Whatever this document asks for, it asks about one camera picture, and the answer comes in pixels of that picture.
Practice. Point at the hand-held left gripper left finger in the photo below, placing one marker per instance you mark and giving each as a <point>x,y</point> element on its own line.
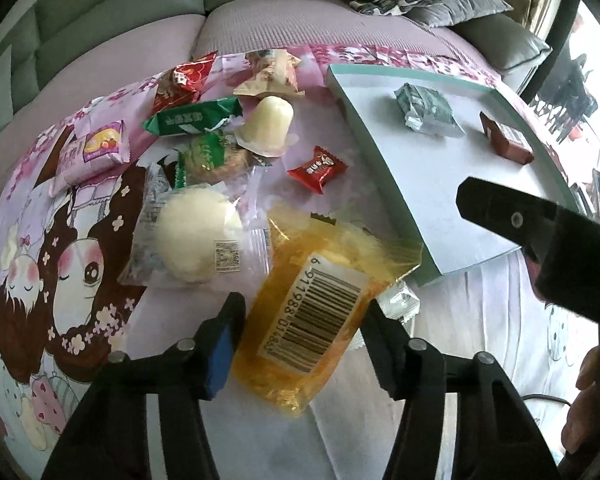
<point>220,360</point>

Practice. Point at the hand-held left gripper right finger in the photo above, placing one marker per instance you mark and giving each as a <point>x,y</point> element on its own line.
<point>385,345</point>

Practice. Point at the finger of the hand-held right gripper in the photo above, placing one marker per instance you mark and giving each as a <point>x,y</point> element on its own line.
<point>505,215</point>

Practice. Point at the teal cardboard box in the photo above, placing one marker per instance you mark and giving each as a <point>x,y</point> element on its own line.
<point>430,175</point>

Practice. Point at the yellow snack packet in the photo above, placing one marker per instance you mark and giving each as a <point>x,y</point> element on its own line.
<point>330,250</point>

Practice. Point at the white bun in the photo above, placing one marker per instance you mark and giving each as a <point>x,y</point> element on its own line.
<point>195,220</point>

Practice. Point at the small red candy packet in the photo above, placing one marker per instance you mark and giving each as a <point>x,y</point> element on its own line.
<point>317,169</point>

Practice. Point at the green pastry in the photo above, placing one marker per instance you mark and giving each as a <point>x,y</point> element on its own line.
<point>215,160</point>

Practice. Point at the person's right hand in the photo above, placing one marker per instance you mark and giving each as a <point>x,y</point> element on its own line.
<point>587,400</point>

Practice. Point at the small white snack packet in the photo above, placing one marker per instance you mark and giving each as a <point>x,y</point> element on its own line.
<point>397,302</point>

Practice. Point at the brown chocolate packet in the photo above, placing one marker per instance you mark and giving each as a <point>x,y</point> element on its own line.
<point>505,140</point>

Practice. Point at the silver green snack packet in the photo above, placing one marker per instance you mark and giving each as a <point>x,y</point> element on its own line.
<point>427,107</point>

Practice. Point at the pink printed blanket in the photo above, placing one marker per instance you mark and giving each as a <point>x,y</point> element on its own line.
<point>80,270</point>

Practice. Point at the grey cushion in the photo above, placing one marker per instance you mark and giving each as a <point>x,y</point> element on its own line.
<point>460,10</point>

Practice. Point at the pink snack packet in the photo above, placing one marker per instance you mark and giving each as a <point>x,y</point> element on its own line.
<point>95,152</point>

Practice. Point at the white jelly cup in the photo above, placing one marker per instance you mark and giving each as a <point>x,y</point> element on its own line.
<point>270,120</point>

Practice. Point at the beige snack packet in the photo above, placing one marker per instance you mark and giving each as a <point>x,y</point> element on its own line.
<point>270,77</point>

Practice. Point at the red snack packet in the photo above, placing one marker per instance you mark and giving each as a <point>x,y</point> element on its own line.
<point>185,80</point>

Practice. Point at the pink sofa cover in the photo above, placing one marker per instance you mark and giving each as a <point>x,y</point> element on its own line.
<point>280,30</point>

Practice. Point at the grey green sofa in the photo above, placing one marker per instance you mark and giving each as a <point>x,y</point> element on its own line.
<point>130,10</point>

